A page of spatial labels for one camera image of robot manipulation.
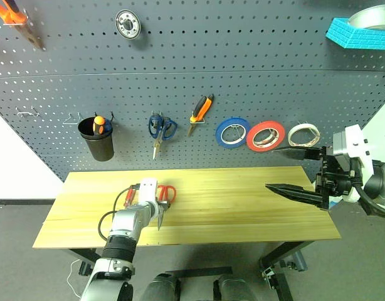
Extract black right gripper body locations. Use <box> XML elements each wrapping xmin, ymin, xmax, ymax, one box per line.
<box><xmin>314</xmin><ymin>147</ymin><xmax>356</xmax><ymax>211</ymax></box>

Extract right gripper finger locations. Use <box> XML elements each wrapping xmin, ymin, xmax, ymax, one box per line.
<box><xmin>272</xmin><ymin>146</ymin><xmax>325</xmax><ymax>161</ymax></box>
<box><xmin>265</xmin><ymin>183</ymin><xmax>330</xmax><ymax>211</ymax></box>

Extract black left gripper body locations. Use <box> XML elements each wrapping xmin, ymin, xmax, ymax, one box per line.
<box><xmin>154</xmin><ymin>201</ymin><xmax>172</xmax><ymax>220</ymax></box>

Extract red handled scissors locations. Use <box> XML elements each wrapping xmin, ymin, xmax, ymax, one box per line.
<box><xmin>156</xmin><ymin>184</ymin><xmax>177</xmax><ymax>232</ymax></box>

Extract red handled screwdriver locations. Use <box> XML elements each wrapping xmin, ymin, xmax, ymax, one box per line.
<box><xmin>123</xmin><ymin>184</ymin><xmax>140</xmax><ymax>208</ymax></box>

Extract wide red tape roll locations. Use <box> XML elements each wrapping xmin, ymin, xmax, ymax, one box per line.
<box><xmin>246</xmin><ymin>120</ymin><xmax>287</xmax><ymax>153</ymax></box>

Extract orange black needle-nose pliers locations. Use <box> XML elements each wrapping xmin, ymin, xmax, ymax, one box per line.
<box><xmin>187</xmin><ymin>93</ymin><xmax>215</xmax><ymax>138</ymax></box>

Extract white tape roll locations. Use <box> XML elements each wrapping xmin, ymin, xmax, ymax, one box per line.
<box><xmin>287</xmin><ymin>123</ymin><xmax>322</xmax><ymax>147</ymax></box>

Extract blue tape roll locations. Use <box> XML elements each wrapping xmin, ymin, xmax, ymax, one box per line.
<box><xmin>215</xmin><ymin>117</ymin><xmax>251</xmax><ymax>148</ymax></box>

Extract grey metal pegboard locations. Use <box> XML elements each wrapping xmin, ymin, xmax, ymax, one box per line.
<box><xmin>0</xmin><ymin>0</ymin><xmax>385</xmax><ymax>182</ymax></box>

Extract silver tape roll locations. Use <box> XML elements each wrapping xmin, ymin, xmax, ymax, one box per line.
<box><xmin>347</xmin><ymin>3</ymin><xmax>385</xmax><ymax>31</ymax></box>

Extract dark rounded shape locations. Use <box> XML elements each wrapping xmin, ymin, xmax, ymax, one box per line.
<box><xmin>140</xmin><ymin>272</ymin><xmax>182</xmax><ymax>301</ymax></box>
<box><xmin>213</xmin><ymin>274</ymin><xmax>259</xmax><ymax>301</ymax></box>

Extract black tool cup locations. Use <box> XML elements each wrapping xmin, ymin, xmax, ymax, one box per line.
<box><xmin>77</xmin><ymin>116</ymin><xmax>115</xmax><ymax>162</ymax></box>

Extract orange black screwdriver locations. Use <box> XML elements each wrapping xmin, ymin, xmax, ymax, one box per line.
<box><xmin>92</xmin><ymin>115</ymin><xmax>106</xmax><ymax>136</ymax></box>

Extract teal foam block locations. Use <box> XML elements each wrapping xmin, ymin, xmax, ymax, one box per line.
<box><xmin>325</xmin><ymin>18</ymin><xmax>385</xmax><ymax>51</ymax></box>

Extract round silver metal disc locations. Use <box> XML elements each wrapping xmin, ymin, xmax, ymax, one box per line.
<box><xmin>114</xmin><ymin>9</ymin><xmax>142</xmax><ymax>40</ymax></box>

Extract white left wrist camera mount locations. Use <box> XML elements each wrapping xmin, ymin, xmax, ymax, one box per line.
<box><xmin>138</xmin><ymin>177</ymin><xmax>159</xmax><ymax>204</ymax></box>

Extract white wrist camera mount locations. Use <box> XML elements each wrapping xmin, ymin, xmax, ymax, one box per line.
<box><xmin>138</xmin><ymin>177</ymin><xmax>159</xmax><ymax>204</ymax></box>
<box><xmin>332</xmin><ymin>124</ymin><xmax>375</xmax><ymax>203</ymax></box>

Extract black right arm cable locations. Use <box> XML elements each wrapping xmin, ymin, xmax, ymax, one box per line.
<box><xmin>349</xmin><ymin>159</ymin><xmax>385</xmax><ymax>217</ymax></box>

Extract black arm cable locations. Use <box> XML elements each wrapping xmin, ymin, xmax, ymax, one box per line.
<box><xmin>349</xmin><ymin>159</ymin><xmax>385</xmax><ymax>217</ymax></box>
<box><xmin>97</xmin><ymin>184</ymin><xmax>140</xmax><ymax>242</ymax></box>

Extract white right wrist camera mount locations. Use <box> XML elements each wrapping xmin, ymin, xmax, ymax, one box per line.
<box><xmin>332</xmin><ymin>124</ymin><xmax>375</xmax><ymax>203</ymax></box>

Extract blue handled scissors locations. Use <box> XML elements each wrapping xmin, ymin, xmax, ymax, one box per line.
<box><xmin>148</xmin><ymin>112</ymin><xmax>178</xmax><ymax>161</ymax></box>

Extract black metal table frame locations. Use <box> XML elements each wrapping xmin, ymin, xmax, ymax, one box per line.
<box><xmin>65</xmin><ymin>241</ymin><xmax>315</xmax><ymax>301</ymax></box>

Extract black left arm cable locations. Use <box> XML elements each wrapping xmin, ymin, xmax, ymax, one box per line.
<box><xmin>97</xmin><ymin>184</ymin><xmax>140</xmax><ymax>242</ymax></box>

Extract thin white cord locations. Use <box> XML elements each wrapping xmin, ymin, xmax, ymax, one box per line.
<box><xmin>66</xmin><ymin>259</ymin><xmax>83</xmax><ymax>297</ymax></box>

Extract large orange handled pliers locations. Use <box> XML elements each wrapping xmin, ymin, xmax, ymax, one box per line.
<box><xmin>0</xmin><ymin>0</ymin><xmax>46</xmax><ymax>51</ymax></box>

